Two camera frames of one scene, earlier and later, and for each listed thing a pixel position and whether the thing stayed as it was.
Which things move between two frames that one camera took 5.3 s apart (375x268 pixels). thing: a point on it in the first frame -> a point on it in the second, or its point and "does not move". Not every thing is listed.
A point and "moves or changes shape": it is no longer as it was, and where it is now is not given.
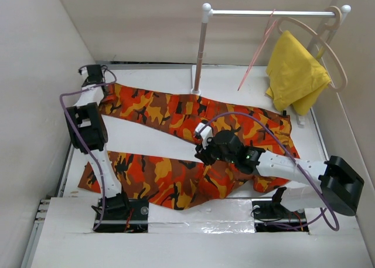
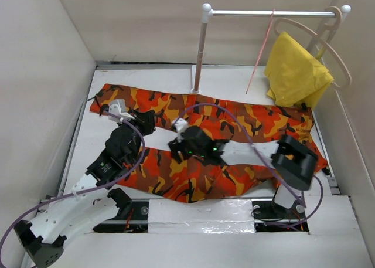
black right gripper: [203, 153] -> [176, 145]
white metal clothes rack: [207, 12] does not move
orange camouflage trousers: [180, 183] moves or changes shape
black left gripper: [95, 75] -> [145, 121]
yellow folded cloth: [296, 77] does not move
